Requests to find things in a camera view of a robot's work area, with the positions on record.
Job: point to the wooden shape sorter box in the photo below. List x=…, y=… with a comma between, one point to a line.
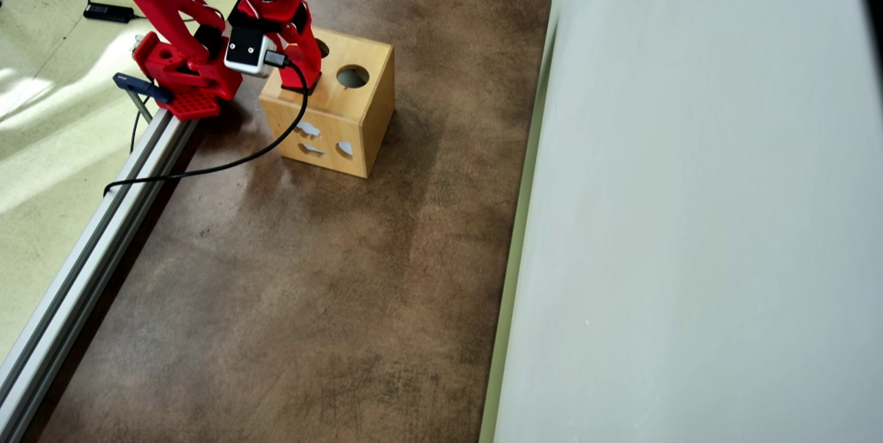
x=379, y=105

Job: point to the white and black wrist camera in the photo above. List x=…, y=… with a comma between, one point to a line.
x=245, y=50

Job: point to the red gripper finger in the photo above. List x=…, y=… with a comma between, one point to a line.
x=312, y=63

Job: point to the blue clamp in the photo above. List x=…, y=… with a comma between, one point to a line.
x=138, y=86

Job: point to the black power adapter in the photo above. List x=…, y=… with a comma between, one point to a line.
x=103, y=12

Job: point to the aluminium extrusion rail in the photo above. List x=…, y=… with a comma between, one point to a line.
x=90, y=257

